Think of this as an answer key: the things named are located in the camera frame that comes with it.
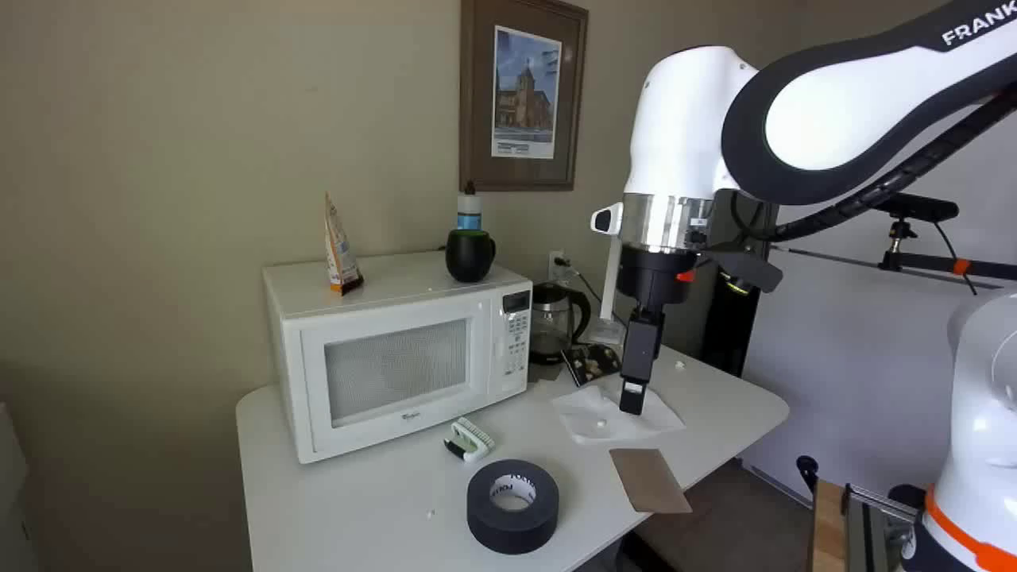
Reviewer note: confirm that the black mug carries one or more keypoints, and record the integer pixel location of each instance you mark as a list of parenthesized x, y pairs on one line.
[(468, 256)]

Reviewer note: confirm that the white board panel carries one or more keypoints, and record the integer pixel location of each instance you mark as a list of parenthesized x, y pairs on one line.
[(859, 360)]

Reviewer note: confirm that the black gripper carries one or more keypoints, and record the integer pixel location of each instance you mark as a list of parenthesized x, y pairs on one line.
[(653, 286)]

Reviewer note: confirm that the small green white box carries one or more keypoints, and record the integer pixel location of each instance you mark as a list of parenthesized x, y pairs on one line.
[(468, 438)]

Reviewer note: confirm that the black tripod with camera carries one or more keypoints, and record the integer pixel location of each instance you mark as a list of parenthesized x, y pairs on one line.
[(924, 227)]

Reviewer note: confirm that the brown cardboard piece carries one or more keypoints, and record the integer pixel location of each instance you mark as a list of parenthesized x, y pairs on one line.
[(648, 477)]

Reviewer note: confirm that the metal clamp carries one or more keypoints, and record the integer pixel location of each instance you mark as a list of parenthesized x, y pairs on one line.
[(878, 528)]

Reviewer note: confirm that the glass electric kettle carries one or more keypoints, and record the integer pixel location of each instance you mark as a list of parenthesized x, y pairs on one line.
[(553, 320)]

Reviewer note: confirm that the white wall outlet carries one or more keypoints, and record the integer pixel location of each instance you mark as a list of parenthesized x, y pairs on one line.
[(557, 263)]

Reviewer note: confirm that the brown framed picture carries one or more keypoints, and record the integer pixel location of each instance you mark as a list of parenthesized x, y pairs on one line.
[(522, 95)]

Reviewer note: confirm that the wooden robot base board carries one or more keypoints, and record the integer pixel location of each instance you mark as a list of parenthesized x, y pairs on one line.
[(828, 526)]

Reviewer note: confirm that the black tape roll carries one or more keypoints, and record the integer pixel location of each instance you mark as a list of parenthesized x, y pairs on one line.
[(489, 517)]

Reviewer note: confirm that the bottle with blue label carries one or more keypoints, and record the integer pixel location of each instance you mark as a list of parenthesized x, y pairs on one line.
[(468, 207)]

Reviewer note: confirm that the white microwave oven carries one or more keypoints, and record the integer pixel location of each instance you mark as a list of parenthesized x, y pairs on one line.
[(391, 360)]

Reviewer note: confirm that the black packet with gold print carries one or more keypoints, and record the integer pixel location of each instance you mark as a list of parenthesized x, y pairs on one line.
[(589, 363)]

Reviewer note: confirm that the tall black cabinet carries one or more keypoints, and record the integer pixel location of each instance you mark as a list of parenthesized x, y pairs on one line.
[(732, 321)]

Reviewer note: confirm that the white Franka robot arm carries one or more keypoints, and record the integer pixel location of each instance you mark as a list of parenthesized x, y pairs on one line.
[(678, 127)]

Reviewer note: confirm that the white upright pole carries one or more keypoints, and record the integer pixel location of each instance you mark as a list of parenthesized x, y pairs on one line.
[(610, 284)]

